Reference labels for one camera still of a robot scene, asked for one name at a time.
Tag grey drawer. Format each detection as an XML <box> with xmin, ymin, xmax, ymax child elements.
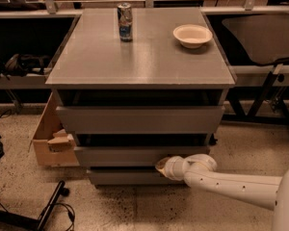
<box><xmin>56</xmin><ymin>106</ymin><xmax>224</xmax><ymax>134</ymax></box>
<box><xmin>74</xmin><ymin>146</ymin><xmax>209</xmax><ymax>167</ymax></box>
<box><xmin>87</xmin><ymin>167</ymin><xmax>183</xmax><ymax>186</ymax></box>

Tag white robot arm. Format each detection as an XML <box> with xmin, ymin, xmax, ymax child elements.
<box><xmin>155</xmin><ymin>154</ymin><xmax>289</xmax><ymax>231</ymax></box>

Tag grey bottom drawer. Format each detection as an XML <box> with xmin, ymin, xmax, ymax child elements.
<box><xmin>87</xmin><ymin>167</ymin><xmax>183</xmax><ymax>186</ymax></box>

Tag grey drawer cabinet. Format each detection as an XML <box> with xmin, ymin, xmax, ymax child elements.
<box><xmin>45</xmin><ymin>7</ymin><xmax>236</xmax><ymax>188</ymax></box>

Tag grey top drawer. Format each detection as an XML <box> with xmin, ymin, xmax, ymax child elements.
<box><xmin>56</xmin><ymin>106</ymin><xmax>224</xmax><ymax>134</ymax></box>

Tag cardboard box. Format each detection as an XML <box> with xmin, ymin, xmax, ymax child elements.
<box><xmin>32</xmin><ymin>95</ymin><xmax>79</xmax><ymax>167</ymax></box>

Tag white paper bowl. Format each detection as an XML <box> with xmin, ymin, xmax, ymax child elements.
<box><xmin>172</xmin><ymin>24</ymin><xmax>213</xmax><ymax>49</ymax></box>

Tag silver blue soda can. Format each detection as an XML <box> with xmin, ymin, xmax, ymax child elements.
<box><xmin>117</xmin><ymin>2</ymin><xmax>133</xmax><ymax>41</ymax></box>

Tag black chair base leg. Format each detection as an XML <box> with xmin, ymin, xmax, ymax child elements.
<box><xmin>0</xmin><ymin>181</ymin><xmax>69</xmax><ymax>231</ymax></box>

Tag black headphones on shelf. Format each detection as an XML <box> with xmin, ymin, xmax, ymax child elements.
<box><xmin>0</xmin><ymin>54</ymin><xmax>51</xmax><ymax>78</ymax></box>

